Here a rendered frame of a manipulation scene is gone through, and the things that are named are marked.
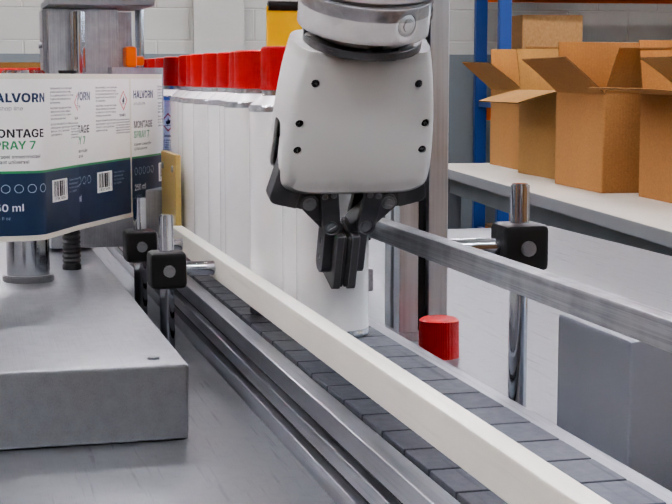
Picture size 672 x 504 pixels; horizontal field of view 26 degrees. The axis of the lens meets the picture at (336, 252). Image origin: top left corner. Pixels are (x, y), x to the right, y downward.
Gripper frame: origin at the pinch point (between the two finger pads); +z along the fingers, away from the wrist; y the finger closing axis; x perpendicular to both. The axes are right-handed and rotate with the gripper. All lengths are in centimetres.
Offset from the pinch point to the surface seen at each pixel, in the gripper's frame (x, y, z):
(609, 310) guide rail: 32.1, -3.3, -13.1
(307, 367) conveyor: 8.4, 3.9, 3.7
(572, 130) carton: -237, -129, 87
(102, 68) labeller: -66, 9, 10
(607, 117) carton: -219, -129, 77
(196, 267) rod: -20.7, 6.0, 11.4
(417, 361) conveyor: 8.3, -3.4, 3.7
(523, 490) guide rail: 42.7, 4.6, -11.4
